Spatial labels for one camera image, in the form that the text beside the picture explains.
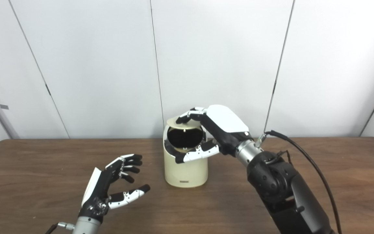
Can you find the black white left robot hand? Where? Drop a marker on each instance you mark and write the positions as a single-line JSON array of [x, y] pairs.
[[97, 190]]

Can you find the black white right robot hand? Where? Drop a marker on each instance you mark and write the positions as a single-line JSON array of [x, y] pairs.
[[226, 125]]

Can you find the round cream bin lid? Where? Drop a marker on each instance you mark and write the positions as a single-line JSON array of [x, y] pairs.
[[190, 124]]

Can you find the black bin liner bag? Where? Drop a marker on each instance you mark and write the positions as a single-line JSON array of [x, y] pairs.
[[182, 138]]

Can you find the cream-colored desktop bin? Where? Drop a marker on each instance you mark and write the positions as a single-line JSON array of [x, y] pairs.
[[185, 174]]

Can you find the small gray wall tag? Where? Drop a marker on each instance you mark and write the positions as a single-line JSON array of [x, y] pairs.
[[4, 107]]

